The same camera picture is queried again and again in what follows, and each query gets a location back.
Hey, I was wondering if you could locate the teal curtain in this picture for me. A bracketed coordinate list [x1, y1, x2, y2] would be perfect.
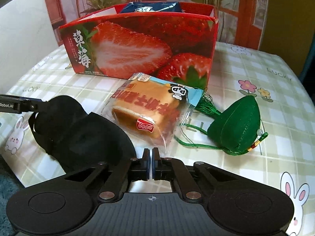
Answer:
[296, 0, 315, 84]

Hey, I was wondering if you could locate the green tasselled sachet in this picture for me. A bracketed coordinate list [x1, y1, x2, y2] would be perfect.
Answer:
[176, 90, 270, 156]

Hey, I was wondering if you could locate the blue snack packet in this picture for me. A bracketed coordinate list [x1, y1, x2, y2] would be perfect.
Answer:
[116, 1, 186, 14]

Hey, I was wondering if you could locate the white marble panel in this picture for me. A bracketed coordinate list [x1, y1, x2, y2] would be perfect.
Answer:
[0, 0, 59, 94]

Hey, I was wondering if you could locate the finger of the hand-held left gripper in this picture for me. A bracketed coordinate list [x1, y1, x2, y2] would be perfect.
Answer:
[21, 98, 50, 112]

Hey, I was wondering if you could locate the bread packet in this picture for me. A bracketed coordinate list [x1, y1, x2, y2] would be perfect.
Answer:
[102, 72, 206, 154]

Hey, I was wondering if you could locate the green checked bunny tablecloth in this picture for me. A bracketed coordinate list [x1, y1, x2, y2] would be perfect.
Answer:
[0, 41, 315, 236]

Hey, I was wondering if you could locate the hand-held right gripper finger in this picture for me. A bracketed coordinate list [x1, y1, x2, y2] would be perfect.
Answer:
[63, 148, 150, 202]
[152, 147, 237, 202]

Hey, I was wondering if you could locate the red strawberry cardboard box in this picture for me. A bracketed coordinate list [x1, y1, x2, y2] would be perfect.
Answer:
[58, 1, 219, 89]

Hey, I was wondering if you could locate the teal fuzzy rug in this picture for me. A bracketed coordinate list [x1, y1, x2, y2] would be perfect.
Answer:
[0, 156, 25, 217]

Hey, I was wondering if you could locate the printed room backdrop cloth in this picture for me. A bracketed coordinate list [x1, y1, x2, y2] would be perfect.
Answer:
[41, 0, 271, 51]

